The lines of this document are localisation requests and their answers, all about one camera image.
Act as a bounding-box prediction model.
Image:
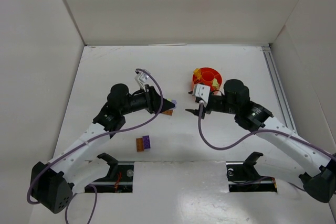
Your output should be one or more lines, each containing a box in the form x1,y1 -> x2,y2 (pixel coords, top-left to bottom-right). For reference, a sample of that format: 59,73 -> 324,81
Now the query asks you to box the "green and lilac lego stack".
169,99 -> 177,110

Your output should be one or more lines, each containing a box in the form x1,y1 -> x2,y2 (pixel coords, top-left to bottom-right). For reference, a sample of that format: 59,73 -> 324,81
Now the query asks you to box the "yellow lego brick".
193,68 -> 202,81

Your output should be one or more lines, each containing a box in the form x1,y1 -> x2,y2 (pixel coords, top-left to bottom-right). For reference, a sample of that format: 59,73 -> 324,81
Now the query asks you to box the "light green lego brick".
212,78 -> 220,89

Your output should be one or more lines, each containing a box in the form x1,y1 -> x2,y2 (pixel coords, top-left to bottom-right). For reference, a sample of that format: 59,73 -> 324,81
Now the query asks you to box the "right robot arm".
189,79 -> 335,203

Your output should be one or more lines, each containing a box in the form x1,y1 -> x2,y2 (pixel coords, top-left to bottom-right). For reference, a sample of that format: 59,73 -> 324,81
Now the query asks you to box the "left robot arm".
26,83 -> 175,214

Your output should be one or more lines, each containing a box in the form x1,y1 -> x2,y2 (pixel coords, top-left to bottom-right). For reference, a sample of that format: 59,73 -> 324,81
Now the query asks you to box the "brown flat lego plate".
161,110 -> 174,116

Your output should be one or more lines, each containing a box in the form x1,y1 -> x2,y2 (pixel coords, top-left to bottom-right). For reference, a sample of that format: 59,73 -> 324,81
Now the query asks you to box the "orange round divided container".
192,67 -> 223,92

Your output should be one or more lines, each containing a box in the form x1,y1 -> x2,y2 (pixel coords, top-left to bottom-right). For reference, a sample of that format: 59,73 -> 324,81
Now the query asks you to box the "purple lego brick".
142,135 -> 151,151

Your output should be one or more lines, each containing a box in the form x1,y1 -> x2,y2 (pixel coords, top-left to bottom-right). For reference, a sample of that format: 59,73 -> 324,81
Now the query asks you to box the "brown lego brick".
136,138 -> 144,152

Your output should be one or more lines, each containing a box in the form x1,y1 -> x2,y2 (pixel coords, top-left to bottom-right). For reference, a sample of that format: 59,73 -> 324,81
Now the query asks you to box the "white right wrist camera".
192,83 -> 211,106

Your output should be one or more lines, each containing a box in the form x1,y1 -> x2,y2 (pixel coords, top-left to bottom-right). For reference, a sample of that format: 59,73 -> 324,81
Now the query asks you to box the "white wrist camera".
134,70 -> 149,90
192,83 -> 211,106

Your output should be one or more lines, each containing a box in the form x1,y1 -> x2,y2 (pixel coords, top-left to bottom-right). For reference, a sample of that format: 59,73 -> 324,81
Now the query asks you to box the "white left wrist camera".
134,70 -> 149,90

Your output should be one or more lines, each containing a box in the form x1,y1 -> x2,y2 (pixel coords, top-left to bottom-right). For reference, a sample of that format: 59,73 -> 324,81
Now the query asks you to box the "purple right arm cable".
198,99 -> 336,190

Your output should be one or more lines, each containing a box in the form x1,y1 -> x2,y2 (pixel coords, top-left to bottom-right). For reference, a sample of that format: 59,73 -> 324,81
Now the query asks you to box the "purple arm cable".
27,68 -> 165,224
198,99 -> 336,190

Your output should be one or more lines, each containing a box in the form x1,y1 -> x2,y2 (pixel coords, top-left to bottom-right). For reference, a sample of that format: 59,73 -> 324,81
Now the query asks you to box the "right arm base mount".
226,152 -> 278,193

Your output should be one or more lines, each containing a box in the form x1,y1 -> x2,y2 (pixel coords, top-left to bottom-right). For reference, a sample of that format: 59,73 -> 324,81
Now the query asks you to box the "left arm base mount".
91,153 -> 134,194

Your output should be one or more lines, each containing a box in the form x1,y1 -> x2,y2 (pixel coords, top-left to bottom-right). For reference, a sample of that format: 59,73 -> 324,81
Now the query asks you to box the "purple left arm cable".
27,68 -> 165,224

